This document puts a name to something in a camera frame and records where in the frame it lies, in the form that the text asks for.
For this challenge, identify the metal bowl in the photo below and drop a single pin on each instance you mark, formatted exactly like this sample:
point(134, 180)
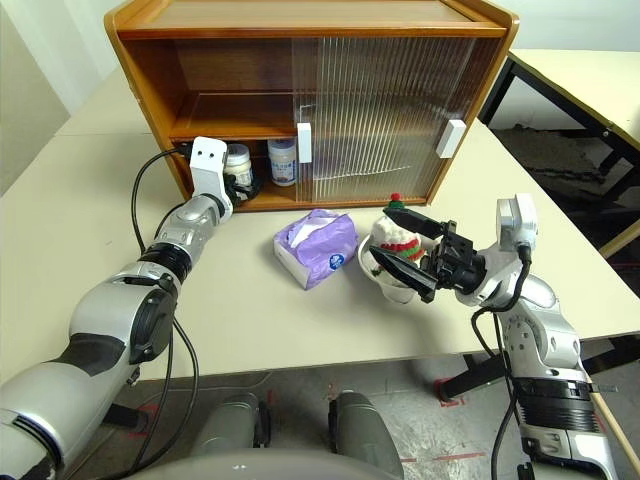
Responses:
point(395, 295)

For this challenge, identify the tan table with black frame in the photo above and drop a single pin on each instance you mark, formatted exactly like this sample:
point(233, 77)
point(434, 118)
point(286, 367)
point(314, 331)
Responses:
point(575, 75)

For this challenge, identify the squat white cream jar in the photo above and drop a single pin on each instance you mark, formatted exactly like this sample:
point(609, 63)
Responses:
point(239, 162)

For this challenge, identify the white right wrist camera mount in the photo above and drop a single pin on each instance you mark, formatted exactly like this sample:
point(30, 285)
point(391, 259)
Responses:
point(520, 220)

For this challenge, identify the wooden stick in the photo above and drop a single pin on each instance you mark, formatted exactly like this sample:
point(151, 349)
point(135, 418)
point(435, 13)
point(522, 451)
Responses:
point(612, 430)

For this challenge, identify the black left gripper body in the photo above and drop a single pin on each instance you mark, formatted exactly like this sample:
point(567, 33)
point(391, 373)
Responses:
point(231, 190)

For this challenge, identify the purple tissue pack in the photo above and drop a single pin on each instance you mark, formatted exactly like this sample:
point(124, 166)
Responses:
point(320, 245)

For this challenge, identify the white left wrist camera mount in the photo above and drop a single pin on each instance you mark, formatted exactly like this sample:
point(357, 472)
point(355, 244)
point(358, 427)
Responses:
point(207, 155)

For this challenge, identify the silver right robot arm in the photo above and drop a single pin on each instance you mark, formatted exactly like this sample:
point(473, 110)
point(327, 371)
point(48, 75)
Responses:
point(545, 325)

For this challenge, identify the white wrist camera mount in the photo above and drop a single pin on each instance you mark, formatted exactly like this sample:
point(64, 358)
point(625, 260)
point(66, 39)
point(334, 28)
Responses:
point(207, 155)
point(520, 220)

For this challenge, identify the grey rounded robot leg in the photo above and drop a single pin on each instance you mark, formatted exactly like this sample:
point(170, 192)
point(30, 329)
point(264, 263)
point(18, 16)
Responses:
point(230, 425)
point(362, 430)

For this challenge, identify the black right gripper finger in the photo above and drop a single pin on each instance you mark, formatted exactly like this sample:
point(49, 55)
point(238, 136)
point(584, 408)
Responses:
point(415, 222)
point(407, 277)

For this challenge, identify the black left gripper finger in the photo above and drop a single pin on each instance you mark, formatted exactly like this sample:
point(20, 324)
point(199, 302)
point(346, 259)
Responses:
point(247, 194)

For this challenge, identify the tall white blue-label jar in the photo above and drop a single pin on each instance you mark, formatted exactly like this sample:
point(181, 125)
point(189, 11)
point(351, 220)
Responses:
point(282, 162)

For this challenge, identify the ribbed clear sliding door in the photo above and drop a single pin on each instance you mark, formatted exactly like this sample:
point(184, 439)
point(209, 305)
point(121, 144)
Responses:
point(460, 75)
point(302, 75)

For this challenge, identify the white plush snowman toy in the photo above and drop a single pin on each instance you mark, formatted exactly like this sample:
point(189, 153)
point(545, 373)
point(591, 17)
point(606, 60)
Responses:
point(395, 235)

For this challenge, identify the wooden cabinet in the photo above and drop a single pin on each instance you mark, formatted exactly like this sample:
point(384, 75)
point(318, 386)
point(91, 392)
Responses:
point(150, 100)

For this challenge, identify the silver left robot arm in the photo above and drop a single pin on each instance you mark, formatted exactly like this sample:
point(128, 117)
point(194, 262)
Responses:
point(100, 320)

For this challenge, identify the pale grey robot torso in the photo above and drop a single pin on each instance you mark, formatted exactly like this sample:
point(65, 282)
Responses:
point(250, 467)

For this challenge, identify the black table leg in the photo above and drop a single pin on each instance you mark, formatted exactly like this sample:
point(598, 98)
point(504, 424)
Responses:
point(500, 375)
point(122, 416)

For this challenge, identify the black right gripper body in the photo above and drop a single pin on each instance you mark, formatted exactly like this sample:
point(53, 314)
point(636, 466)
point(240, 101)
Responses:
point(457, 267)

